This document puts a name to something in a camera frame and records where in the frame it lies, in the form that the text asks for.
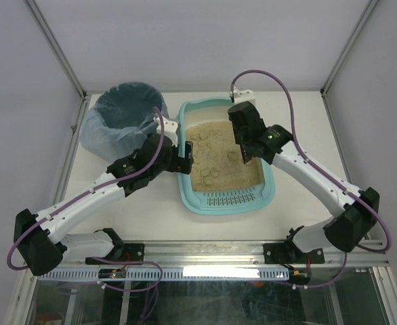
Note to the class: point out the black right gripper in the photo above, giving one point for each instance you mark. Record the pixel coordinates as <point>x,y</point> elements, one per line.
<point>244,149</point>

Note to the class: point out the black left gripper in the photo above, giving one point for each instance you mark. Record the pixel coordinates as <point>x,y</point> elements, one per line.
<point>186,157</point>

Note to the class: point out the teal litter box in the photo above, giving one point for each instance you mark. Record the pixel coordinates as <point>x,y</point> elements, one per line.
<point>243,200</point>

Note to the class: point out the translucent blue bin liner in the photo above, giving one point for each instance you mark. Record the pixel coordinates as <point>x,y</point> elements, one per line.
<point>111,144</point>

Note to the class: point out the black trash bin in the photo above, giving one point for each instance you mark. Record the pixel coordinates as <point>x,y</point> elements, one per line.
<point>130,104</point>

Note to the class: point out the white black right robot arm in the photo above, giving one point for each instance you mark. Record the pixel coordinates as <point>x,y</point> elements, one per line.
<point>352,209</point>

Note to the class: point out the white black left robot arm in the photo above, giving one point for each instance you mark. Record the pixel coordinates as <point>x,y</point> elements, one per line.
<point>44,239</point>

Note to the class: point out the beige cat litter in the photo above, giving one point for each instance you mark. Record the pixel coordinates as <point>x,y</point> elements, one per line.
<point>218,164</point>

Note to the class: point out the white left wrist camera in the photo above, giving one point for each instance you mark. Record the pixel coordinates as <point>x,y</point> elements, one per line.
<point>169,127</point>

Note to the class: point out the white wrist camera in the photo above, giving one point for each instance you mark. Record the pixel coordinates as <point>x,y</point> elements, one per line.
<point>169,127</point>
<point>242,98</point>

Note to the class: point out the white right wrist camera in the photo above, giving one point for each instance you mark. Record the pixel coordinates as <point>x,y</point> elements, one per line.
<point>242,98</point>

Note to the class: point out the white slotted cable duct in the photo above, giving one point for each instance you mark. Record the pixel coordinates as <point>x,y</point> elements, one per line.
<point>188,273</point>

